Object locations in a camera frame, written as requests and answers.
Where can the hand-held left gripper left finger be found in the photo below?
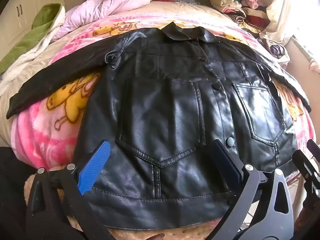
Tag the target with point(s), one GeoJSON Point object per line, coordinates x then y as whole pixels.
{"type": "Point", "coordinates": [95, 165]}

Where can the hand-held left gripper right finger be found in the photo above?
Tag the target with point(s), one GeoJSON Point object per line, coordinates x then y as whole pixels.
{"type": "Point", "coordinates": [226, 161]}

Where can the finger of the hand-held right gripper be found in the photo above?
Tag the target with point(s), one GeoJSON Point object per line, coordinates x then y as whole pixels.
{"type": "Point", "coordinates": [303, 162]}
{"type": "Point", "coordinates": [314, 146]}

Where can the black leather jacket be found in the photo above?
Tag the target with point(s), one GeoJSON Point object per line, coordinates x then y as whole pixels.
{"type": "Point", "coordinates": [162, 120]}

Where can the pile of folded clothes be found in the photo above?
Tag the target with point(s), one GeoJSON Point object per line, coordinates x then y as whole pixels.
{"type": "Point", "coordinates": [232, 2]}

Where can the pink cartoon printed blanket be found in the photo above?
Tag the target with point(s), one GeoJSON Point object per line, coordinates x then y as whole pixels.
{"type": "Point", "coordinates": [50, 135]}

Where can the floral fabric bag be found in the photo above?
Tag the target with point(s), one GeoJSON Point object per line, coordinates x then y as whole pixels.
{"type": "Point", "coordinates": [276, 50]}

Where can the bright window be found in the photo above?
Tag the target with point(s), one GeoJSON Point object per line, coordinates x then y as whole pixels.
{"type": "Point", "coordinates": [312, 10]}

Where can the cream curtain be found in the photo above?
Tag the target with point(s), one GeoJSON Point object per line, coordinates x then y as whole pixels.
{"type": "Point", "coordinates": [282, 10]}

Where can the green and white blanket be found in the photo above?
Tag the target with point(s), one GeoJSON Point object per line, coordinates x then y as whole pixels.
{"type": "Point", "coordinates": [37, 30]}

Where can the pale pink puffer coat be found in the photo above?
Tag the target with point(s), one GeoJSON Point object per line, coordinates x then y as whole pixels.
{"type": "Point", "coordinates": [112, 2]}

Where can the cream wardrobe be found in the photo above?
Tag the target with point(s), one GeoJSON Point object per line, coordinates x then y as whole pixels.
{"type": "Point", "coordinates": [25, 7]}

